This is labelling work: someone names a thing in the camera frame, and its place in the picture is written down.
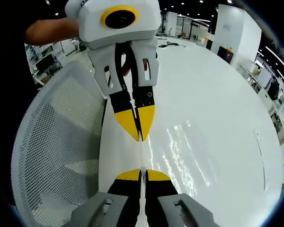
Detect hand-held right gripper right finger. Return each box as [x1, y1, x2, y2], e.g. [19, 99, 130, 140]
[145, 168, 221, 227]

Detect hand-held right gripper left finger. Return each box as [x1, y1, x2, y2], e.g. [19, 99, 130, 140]
[70, 168, 142, 227]

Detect clear food packaging bag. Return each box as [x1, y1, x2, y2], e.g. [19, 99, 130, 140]
[137, 119, 213, 227]

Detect black monitor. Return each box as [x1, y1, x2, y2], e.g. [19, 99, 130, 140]
[35, 55, 55, 71]

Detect white mesh office chair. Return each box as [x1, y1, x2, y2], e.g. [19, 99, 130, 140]
[10, 60, 108, 224]

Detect black cable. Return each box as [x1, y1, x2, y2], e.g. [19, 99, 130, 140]
[158, 41, 186, 49]

